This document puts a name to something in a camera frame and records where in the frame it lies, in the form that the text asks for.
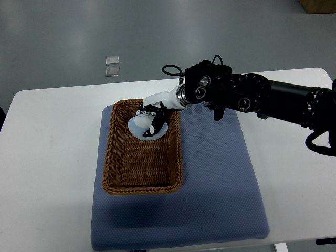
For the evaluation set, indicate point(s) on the blue quilted mat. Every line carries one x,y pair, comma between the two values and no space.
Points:
219,200

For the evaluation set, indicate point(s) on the upper metal floor plate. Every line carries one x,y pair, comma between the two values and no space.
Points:
112,60

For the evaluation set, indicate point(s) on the cardboard box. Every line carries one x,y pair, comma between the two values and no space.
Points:
318,6

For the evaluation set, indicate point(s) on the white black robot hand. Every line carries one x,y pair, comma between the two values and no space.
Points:
157,105

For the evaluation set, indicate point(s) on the brown wicker basket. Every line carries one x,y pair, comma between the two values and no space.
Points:
134,166

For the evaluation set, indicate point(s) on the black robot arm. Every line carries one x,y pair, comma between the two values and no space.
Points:
218,88

